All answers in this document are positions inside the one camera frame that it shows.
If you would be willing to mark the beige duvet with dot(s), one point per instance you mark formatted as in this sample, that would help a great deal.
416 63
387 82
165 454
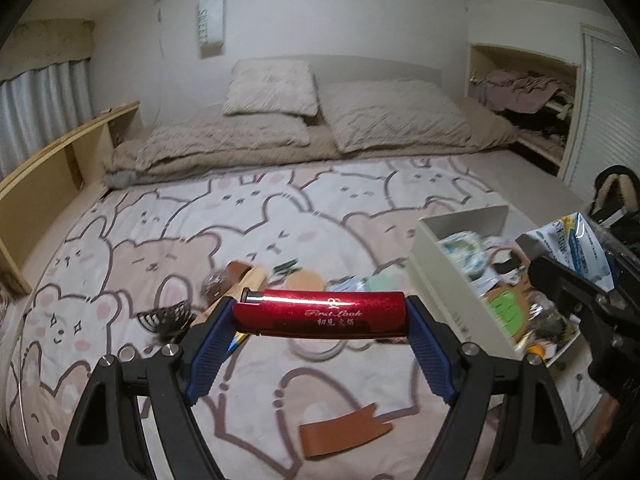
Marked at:
120 160

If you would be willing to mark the small blue white sachet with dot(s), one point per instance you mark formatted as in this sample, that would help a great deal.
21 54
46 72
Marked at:
347 285

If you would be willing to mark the yellow blue lighter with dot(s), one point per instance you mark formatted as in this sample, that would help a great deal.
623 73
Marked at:
236 344

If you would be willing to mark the round wooden disc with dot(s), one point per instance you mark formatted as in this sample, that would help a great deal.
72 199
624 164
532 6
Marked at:
307 280

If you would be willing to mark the light wooden bedside shelf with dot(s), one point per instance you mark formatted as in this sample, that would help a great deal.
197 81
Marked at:
30 200

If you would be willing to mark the orange card with green sticker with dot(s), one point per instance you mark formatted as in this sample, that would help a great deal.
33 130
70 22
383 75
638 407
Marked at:
510 310

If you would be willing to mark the green patterned packet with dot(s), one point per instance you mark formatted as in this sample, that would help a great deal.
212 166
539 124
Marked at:
465 255

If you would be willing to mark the brown leather tag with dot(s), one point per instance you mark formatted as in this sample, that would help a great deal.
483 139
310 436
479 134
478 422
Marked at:
340 427

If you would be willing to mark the white storage box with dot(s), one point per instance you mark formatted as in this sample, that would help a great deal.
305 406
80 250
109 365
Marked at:
440 280

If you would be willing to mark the clear bag with brown contents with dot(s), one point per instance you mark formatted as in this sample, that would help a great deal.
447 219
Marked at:
217 285

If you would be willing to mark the green black eraser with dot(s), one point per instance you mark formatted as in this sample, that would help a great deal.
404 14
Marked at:
387 277

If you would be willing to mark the beige quilted pillow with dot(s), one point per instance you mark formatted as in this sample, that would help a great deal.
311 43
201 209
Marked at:
400 115
225 142

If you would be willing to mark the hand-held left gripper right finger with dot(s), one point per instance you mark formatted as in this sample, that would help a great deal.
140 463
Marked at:
435 355

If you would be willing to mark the white louvred door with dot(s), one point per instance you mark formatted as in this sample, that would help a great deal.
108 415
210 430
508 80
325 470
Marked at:
605 110

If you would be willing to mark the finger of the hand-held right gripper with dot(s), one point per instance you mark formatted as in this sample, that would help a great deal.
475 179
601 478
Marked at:
560 282

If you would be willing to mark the oval wooden box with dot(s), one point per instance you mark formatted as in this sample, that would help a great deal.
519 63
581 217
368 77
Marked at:
256 280

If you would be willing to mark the grey white curtain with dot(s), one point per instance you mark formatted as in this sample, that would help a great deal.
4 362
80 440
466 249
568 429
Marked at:
45 105

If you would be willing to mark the fluffy beige pillow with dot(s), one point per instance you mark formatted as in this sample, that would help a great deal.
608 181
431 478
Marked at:
272 87

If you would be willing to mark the beige curtain pelmet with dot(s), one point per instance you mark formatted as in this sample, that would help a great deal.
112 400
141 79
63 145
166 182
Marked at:
55 40

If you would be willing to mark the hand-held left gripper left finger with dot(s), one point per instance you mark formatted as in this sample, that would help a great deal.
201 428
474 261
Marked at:
215 340

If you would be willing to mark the red metallic case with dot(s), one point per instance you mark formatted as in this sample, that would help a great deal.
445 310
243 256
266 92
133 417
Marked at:
320 312

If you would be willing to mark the dark bag with fleece trim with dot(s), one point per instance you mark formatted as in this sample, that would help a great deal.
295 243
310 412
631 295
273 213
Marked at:
612 195

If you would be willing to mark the pile of mauve clothes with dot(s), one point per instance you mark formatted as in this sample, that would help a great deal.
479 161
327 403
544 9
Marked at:
520 87

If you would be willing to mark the large silver blue foil packet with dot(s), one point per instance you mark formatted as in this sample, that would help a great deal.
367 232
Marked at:
565 245

